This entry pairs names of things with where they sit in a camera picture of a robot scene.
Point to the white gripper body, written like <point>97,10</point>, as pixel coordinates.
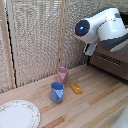
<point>90,49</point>

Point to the white black Franka robot arm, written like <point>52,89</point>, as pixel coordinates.
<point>103,26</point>

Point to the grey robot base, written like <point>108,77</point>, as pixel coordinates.
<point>121,118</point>

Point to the pink cup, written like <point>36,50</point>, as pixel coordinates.
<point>62,75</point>

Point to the blue cup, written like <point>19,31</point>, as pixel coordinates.
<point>56,92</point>

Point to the orange rectangular block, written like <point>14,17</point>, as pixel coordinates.
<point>76,88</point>

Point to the wide bamboo screen panel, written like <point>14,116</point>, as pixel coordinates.
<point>33,40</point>

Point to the white patterned plate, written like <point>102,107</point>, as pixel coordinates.
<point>18,115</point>

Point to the thin wooden post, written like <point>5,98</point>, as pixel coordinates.
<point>60,40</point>

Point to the thick wooden post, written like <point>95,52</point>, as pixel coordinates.
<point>6,43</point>

